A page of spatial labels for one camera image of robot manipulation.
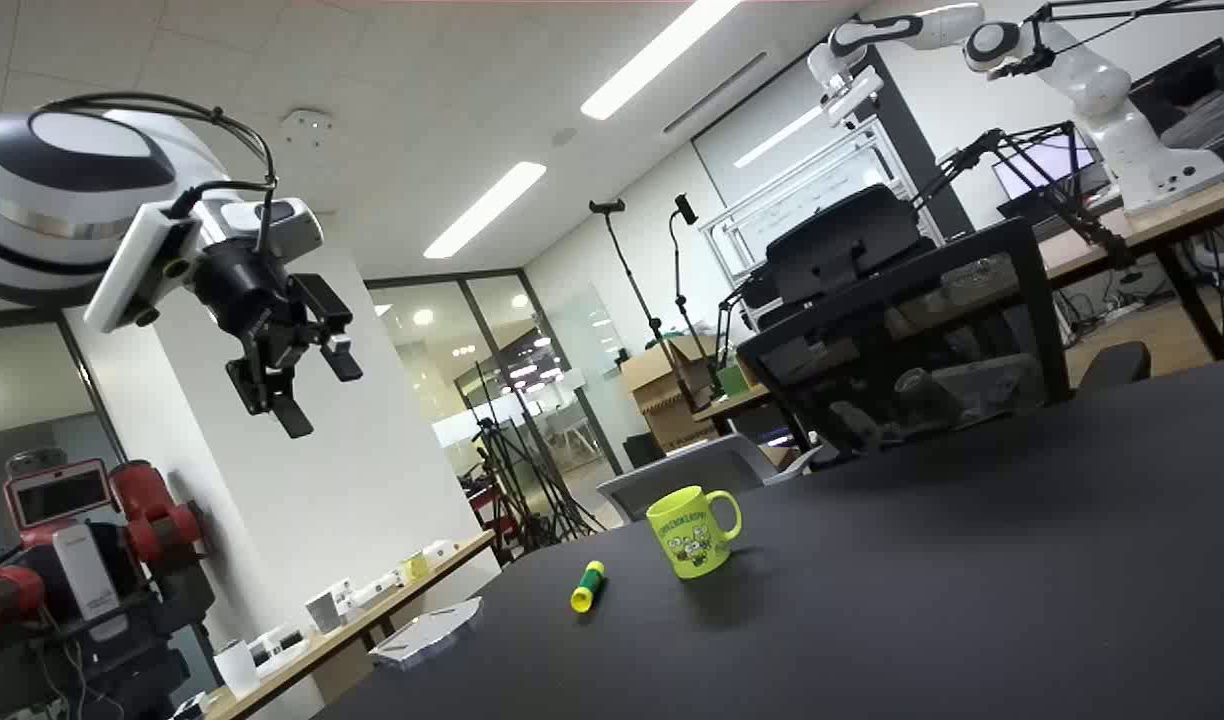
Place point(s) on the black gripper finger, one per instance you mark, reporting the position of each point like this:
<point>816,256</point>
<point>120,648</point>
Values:
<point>290,408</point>
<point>341,356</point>

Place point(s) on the black shelf cart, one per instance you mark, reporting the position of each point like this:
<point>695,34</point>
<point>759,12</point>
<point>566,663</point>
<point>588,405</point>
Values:
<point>905,345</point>

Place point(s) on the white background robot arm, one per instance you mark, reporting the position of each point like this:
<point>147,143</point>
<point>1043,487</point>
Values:
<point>1105,95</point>

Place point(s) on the dark small chair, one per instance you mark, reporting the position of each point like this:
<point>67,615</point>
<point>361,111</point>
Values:
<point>1113,367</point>

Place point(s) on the grey office chair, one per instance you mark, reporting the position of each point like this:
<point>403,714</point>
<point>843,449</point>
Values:
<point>695,466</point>

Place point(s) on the red Baxter robot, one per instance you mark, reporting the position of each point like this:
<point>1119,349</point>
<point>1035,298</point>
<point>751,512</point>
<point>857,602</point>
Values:
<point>78,560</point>

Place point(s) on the long wooden workbench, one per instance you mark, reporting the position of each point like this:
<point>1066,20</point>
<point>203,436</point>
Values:
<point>344,634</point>

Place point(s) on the wooden robot desk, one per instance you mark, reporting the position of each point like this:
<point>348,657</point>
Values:
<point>1145,224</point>

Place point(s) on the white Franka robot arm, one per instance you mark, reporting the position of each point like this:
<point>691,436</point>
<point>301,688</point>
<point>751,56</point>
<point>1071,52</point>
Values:
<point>53,184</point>

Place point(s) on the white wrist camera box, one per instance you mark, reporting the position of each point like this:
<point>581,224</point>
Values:
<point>135,264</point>

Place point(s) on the short ceiling light strip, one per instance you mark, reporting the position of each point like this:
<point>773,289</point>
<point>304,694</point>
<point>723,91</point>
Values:
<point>484,208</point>

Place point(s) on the long ceiling light strip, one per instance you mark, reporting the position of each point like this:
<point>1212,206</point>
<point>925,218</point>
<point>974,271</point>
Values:
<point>656,52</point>

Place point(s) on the green yellow glue stick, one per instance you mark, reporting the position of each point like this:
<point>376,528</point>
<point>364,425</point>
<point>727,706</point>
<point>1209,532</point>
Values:
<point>588,586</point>

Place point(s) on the black printer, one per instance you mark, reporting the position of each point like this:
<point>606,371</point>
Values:
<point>838,244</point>

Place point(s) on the lime green mug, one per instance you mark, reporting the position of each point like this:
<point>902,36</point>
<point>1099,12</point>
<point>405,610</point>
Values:
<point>695,541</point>

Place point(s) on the black tripod stand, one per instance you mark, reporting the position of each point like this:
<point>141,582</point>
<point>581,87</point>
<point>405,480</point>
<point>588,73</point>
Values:
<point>633,287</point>

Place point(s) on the white paper stack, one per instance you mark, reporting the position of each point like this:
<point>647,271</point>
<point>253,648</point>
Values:
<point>426,634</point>

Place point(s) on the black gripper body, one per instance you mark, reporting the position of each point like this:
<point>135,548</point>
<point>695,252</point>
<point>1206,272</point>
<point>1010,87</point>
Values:
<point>258,302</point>

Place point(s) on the black folded tripod cluster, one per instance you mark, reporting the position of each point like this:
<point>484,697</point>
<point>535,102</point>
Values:
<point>526,466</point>

